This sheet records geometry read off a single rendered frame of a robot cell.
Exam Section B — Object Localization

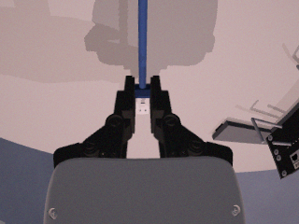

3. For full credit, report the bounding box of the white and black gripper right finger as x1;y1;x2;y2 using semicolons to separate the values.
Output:
149;76;233;166

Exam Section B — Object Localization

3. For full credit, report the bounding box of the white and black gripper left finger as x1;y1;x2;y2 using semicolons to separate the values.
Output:
53;76;135;168

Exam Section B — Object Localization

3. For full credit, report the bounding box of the blue patch cord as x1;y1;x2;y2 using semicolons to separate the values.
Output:
138;0;148;89

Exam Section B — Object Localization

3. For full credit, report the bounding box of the white ethernet plug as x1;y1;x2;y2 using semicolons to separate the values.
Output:
135;84;150;114

